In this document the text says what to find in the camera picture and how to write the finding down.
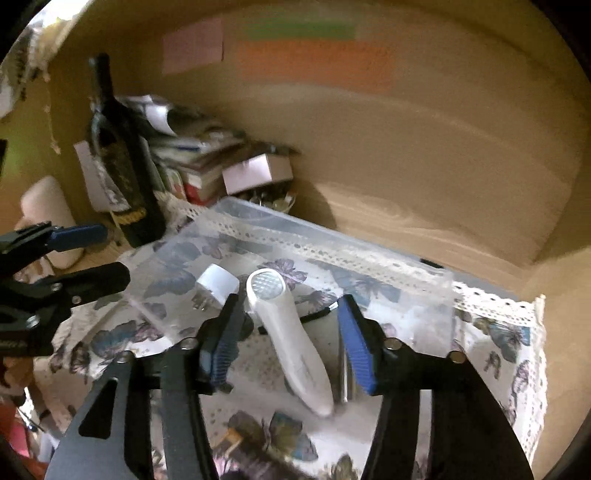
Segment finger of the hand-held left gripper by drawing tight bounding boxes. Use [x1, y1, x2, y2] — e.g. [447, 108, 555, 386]
[0, 222, 110, 274]
[0, 261, 131, 330]

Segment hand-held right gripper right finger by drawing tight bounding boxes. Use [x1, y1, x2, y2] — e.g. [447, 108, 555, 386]
[337, 294, 534, 480]

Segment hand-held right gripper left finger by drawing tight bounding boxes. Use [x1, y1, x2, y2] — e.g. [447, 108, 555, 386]
[46, 292, 246, 480]

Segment white handheld flashlight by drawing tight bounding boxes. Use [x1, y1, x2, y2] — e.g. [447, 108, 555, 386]
[246, 268, 335, 417]

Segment clear plastic storage box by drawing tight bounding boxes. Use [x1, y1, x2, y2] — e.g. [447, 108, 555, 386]
[128, 198, 456, 370]

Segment white cushion roll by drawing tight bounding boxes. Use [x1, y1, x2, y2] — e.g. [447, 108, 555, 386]
[13, 175, 86, 271]

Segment white paper sheet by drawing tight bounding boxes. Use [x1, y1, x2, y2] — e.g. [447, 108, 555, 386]
[73, 140, 116, 214]

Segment white plug adapter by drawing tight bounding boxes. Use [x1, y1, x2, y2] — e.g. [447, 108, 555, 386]
[196, 263, 240, 311]

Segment dark wine bottle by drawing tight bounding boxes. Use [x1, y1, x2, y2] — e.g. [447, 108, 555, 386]
[88, 53, 168, 248]

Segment butterfly print tablecloth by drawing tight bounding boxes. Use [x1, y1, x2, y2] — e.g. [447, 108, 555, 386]
[44, 194, 549, 480]

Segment crumpled white papers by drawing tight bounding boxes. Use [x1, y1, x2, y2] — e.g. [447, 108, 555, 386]
[113, 95, 178, 137]

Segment stack of books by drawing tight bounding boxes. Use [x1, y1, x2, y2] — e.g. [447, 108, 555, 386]
[150, 113, 247, 206]

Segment pile of metal clips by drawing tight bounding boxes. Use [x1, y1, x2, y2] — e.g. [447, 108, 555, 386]
[244, 188, 297, 215]

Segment small white cardboard box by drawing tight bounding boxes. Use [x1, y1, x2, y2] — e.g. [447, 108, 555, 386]
[222, 152, 295, 195]

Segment patterned curtain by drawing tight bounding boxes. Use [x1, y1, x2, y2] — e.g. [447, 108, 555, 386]
[0, 16, 51, 120]

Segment pink sticky note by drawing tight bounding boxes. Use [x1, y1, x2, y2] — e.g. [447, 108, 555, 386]
[161, 17, 225, 75]

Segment orange paper sheet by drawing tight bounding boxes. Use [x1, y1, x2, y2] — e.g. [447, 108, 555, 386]
[236, 41, 397, 94]

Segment green paper strip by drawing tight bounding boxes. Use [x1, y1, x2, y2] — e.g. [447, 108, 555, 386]
[244, 19, 357, 41]

